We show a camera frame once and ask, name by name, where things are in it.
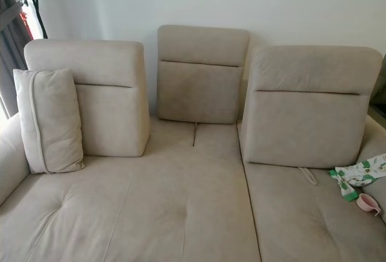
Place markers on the beige zippered throw pillow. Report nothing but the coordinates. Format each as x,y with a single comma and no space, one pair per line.
57,123

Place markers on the beige sofa backrest cushion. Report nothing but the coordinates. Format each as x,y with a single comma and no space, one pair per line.
114,63
307,123
199,90

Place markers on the beige fabric sofa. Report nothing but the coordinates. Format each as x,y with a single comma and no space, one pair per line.
181,214

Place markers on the grey curtain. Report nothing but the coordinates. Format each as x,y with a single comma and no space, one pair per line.
9,51

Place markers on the red window tag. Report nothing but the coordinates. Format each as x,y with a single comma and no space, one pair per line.
25,20

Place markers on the green white patterned cloth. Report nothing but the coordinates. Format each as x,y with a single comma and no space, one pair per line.
359,174

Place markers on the pink cup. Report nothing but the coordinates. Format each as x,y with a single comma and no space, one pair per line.
367,203

